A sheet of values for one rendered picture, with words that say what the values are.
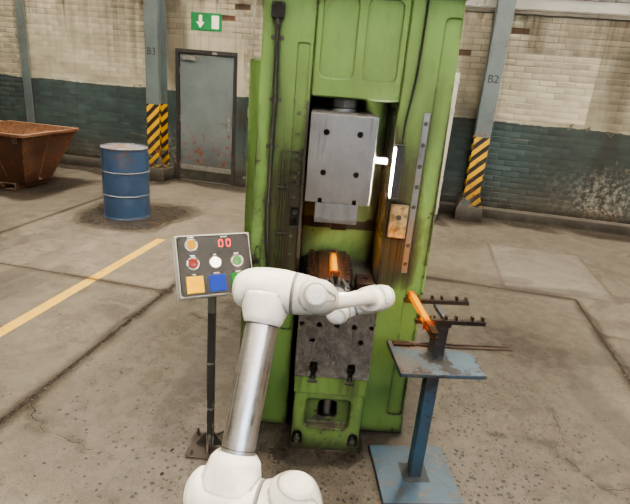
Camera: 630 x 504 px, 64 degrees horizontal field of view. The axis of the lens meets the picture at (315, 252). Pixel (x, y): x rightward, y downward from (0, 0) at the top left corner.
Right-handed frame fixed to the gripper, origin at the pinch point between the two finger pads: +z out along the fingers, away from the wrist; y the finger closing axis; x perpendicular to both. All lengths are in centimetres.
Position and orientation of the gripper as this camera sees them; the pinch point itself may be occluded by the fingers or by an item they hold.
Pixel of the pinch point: (335, 277)
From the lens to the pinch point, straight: 241.7
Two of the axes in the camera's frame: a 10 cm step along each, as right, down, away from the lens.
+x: 0.8, -9.4, -3.4
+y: 10.0, 0.8, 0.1
